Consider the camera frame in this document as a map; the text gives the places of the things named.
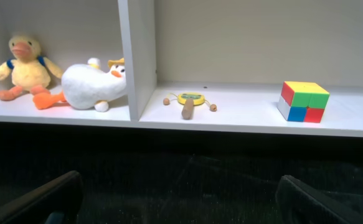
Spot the white plush goose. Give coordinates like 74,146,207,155
32,57,128,113

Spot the white shelf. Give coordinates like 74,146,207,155
0,0,363,139

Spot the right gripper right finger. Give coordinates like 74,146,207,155
275,174,363,224

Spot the many-coloured puzzle cube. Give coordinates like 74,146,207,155
276,80,331,124

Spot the yellow rattle drum toy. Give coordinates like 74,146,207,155
163,91,218,121

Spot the yellow plush duck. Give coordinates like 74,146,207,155
0,33,65,101

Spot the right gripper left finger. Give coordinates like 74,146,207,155
0,170,84,224

